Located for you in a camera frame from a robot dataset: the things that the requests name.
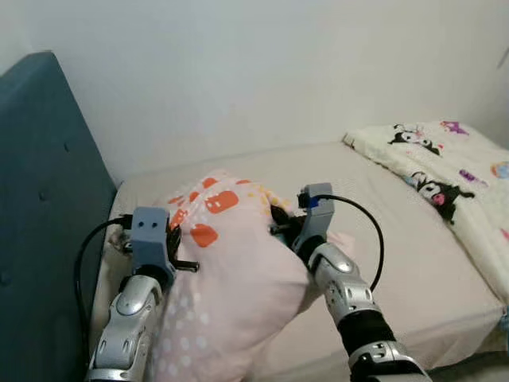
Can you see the pink pillow with orange spots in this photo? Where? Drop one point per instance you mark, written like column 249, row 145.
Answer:
column 238, row 286

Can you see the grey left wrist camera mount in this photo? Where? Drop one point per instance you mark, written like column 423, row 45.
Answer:
column 149, row 239

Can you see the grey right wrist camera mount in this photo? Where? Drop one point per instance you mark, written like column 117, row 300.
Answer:
column 316, row 219

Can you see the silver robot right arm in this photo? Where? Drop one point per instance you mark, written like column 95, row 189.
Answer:
column 354, row 302

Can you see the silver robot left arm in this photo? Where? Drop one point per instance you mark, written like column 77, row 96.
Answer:
column 127, row 326

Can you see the cream cartoon print quilt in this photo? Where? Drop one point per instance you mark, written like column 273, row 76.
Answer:
column 469, row 191

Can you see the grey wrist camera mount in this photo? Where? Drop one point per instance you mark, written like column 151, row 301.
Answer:
column 316, row 219
column 149, row 239

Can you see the beige mattress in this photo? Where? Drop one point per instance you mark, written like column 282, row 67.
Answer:
column 429, row 270

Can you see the teal upholstered headboard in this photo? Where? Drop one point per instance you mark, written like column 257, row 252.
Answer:
column 44, row 207

